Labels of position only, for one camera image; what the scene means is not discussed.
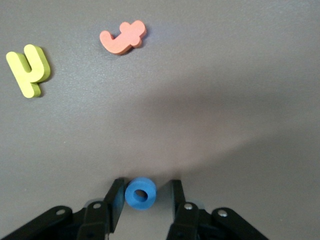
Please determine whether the brown table cover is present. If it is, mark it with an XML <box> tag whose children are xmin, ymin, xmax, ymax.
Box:
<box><xmin>0</xmin><ymin>0</ymin><xmax>320</xmax><ymax>240</ymax></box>

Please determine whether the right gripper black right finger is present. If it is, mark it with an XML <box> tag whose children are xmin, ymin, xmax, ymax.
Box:
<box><xmin>166</xmin><ymin>179</ymin><xmax>271</xmax><ymax>240</ymax></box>

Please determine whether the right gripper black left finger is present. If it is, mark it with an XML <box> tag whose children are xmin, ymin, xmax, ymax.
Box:
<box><xmin>0</xmin><ymin>176</ymin><xmax>126</xmax><ymax>240</ymax></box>

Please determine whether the orange foam letter f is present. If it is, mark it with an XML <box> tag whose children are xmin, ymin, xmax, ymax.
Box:
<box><xmin>99</xmin><ymin>19</ymin><xmax>148</xmax><ymax>56</ymax></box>

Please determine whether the blue foam letter o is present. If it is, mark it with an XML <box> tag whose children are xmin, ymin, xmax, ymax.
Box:
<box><xmin>124</xmin><ymin>176</ymin><xmax>158</xmax><ymax>211</ymax></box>

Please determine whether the yellow foam letter h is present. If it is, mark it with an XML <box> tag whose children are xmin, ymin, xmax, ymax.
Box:
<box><xmin>5</xmin><ymin>43</ymin><xmax>52</xmax><ymax>99</ymax></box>

